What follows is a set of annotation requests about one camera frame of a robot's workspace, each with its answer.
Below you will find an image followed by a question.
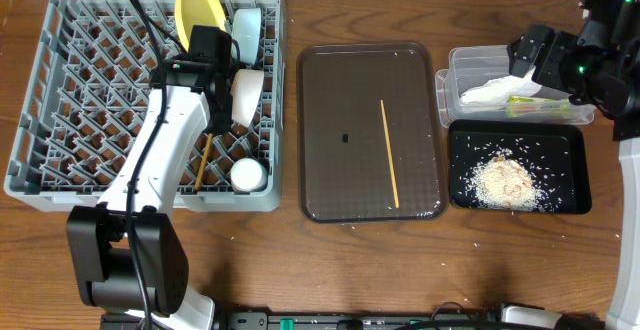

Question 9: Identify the white pink bowl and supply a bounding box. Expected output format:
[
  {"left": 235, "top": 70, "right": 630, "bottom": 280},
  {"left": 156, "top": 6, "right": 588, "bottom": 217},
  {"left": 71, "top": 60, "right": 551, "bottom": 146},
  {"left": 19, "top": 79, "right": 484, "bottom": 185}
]
[{"left": 231, "top": 69, "right": 264, "bottom": 128}]

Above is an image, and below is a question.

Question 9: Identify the green snack wrapper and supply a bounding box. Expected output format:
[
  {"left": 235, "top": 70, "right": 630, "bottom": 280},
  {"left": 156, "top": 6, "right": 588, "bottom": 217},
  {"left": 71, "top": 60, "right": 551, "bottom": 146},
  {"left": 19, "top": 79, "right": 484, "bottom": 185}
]
[{"left": 506, "top": 96, "right": 570, "bottom": 118}]

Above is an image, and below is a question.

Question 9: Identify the light blue bowl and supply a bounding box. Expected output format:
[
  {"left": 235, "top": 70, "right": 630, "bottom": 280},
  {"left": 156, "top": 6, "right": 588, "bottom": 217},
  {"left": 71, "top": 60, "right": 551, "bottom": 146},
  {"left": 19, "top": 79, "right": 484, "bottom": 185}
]
[{"left": 231, "top": 8, "right": 262, "bottom": 66}]

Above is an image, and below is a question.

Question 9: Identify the yellow plate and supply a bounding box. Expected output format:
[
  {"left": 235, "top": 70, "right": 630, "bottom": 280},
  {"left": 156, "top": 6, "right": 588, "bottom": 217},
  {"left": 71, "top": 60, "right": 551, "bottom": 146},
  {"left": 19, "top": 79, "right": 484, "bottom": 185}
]
[{"left": 174, "top": 0, "right": 226, "bottom": 50}]

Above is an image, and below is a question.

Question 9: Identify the small white cup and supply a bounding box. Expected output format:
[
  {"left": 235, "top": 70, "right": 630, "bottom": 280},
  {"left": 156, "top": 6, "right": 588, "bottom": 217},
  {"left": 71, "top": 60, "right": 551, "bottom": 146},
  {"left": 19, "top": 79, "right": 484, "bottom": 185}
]
[{"left": 230, "top": 158, "right": 267, "bottom": 193}]

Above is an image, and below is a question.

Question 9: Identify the rice food waste pile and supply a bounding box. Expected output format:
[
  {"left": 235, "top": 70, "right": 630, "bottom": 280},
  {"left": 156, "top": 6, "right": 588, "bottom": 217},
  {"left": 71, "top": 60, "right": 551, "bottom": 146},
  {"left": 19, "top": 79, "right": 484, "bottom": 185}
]
[{"left": 450, "top": 135, "right": 568, "bottom": 212}]

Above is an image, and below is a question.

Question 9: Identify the wooden chopstick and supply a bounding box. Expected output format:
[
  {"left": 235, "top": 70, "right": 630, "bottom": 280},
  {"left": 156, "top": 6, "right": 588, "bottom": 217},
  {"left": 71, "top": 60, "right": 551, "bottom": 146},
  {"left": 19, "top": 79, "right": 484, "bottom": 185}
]
[
  {"left": 194, "top": 133, "right": 213, "bottom": 192},
  {"left": 379, "top": 99, "right": 400, "bottom": 209}
]

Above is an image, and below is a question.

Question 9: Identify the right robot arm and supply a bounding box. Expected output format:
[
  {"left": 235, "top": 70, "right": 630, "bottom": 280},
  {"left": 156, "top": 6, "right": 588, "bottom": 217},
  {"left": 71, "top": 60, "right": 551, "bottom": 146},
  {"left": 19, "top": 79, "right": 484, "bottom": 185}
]
[{"left": 507, "top": 0, "right": 639, "bottom": 329}]

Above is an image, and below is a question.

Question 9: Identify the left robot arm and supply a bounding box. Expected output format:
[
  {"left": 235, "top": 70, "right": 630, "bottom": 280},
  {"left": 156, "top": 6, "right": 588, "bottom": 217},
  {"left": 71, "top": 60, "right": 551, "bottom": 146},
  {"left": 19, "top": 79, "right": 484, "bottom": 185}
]
[{"left": 66, "top": 25, "right": 233, "bottom": 329}]

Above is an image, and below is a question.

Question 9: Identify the black waste tray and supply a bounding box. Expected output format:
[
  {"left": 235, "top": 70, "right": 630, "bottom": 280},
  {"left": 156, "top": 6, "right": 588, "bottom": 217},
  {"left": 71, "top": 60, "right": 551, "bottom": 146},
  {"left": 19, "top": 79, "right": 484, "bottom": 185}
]
[{"left": 449, "top": 120, "right": 592, "bottom": 214}]

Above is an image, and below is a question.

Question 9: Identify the clear plastic bin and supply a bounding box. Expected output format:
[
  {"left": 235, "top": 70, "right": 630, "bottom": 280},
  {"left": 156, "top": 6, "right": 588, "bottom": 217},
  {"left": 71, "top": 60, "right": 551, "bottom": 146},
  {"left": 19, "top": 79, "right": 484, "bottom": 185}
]
[{"left": 435, "top": 45, "right": 595, "bottom": 128}]

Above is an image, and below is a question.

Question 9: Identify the grey dish rack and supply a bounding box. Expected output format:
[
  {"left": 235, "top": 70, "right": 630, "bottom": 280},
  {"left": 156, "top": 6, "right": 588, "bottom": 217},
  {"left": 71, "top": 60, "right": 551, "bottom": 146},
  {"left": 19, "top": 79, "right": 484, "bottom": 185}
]
[{"left": 4, "top": 0, "right": 287, "bottom": 212}]

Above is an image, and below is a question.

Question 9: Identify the dark brown serving tray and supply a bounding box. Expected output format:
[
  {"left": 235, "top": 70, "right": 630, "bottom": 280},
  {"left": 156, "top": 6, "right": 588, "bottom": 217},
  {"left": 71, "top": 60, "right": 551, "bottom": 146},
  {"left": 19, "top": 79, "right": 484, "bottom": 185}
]
[{"left": 296, "top": 42, "right": 449, "bottom": 224}]

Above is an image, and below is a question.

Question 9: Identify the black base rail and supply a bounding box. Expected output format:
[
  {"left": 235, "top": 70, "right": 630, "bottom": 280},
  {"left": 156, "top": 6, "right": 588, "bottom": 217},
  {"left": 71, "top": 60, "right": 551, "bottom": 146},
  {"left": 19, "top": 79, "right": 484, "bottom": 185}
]
[{"left": 99, "top": 304, "right": 606, "bottom": 330}]

